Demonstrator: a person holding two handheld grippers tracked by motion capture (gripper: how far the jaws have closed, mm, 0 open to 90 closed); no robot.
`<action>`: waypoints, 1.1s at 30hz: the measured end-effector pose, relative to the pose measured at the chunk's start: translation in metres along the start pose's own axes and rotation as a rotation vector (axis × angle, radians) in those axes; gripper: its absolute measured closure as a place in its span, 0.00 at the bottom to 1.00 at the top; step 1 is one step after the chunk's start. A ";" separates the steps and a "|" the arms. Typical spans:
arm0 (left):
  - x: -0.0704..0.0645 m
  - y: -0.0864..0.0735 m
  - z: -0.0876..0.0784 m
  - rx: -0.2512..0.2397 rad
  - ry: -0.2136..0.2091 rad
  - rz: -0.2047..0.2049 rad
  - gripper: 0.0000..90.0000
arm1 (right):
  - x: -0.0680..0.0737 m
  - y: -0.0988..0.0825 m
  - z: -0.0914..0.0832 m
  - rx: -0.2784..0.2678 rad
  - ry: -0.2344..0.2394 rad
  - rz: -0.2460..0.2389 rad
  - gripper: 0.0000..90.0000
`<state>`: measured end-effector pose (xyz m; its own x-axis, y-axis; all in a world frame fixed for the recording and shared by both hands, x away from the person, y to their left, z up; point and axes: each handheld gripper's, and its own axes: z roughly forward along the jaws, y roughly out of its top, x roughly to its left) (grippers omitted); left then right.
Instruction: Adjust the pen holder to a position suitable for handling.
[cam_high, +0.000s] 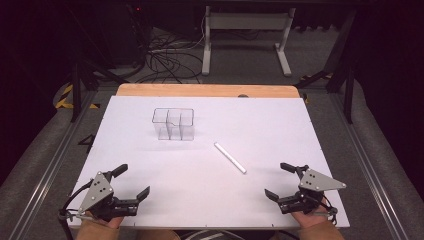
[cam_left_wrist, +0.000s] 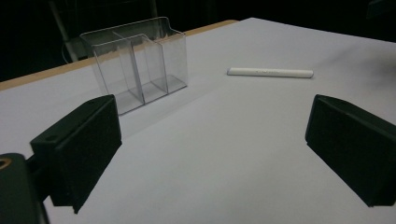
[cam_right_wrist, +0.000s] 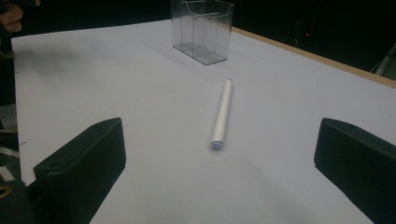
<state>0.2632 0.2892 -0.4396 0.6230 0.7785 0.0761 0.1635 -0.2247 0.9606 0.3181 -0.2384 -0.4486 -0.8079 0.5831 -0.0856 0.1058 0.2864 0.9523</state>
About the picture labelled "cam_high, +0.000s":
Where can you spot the dark equipment case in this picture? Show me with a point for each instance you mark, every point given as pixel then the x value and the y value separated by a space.
pixel 125 33

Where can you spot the white stick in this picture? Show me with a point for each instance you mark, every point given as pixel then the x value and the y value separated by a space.
pixel 230 157

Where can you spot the white metal stand frame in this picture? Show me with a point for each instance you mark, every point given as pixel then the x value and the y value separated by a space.
pixel 246 21

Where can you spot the black tripod stand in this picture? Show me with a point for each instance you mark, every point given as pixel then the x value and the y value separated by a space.
pixel 76 93

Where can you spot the aluminium floor rail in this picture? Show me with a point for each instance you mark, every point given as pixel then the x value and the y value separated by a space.
pixel 370 173
pixel 43 173

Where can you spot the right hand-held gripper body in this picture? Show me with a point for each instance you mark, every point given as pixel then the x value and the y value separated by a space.
pixel 315 181

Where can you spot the clear acrylic organizer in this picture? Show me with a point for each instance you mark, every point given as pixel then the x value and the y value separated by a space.
pixel 173 123

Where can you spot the wooden table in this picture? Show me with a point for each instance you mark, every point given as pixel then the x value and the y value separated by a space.
pixel 206 90

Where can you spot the person's left hand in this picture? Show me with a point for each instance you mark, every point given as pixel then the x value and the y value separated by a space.
pixel 113 223

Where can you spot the person's right hand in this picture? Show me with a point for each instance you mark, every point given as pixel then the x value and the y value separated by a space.
pixel 310 218

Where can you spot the yellow black hazard tape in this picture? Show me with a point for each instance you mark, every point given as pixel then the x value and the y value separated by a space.
pixel 65 96
pixel 308 79

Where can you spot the black metal stand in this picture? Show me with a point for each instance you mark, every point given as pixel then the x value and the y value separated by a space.
pixel 348 90

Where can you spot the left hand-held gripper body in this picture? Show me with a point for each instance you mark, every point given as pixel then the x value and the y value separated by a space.
pixel 100 195

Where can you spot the white board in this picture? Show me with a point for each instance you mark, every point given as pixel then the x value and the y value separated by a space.
pixel 206 193

